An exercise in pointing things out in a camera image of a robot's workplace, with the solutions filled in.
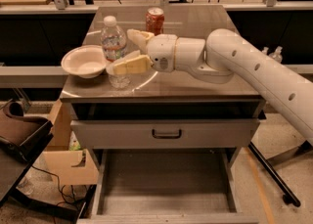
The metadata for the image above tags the cardboard box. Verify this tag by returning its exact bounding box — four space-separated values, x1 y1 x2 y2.
43 100 99 186

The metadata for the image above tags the open grey middle drawer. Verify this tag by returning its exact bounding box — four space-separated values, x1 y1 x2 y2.
77 150 258 224

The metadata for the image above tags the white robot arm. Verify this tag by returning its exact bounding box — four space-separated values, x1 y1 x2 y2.
107 28 313 144

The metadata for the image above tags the black stand leg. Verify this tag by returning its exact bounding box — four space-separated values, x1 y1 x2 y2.
248 141 313 207

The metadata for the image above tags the grey metal drawer cabinet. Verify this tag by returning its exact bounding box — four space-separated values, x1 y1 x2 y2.
59 4 275 224

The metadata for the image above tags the white paper bowl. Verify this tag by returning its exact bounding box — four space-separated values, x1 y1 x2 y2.
61 45 109 78

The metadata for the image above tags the clear sanitizer bottle right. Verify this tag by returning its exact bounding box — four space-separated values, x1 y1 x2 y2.
270 46 283 63

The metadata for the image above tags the clear plastic water bottle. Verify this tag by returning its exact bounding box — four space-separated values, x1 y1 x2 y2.
101 16 130 89

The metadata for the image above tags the dark brown chair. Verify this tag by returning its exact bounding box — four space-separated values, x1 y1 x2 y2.
0 101 53 203

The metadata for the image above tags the black floor cable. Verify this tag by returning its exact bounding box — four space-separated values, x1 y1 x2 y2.
30 164 89 224

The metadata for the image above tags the grey upper drawer with handle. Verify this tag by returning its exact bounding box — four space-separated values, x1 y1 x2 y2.
70 119 259 149

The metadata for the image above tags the red soda can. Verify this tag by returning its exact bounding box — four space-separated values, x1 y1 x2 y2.
146 7 164 35

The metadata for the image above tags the clear sanitizer bottle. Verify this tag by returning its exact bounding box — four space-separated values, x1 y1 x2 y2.
261 47 269 55
270 46 283 63

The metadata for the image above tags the clear sanitizer bottle left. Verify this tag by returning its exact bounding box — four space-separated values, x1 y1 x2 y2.
261 47 269 55

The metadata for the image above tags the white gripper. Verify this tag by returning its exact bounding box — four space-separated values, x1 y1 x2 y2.
106 29 178 75

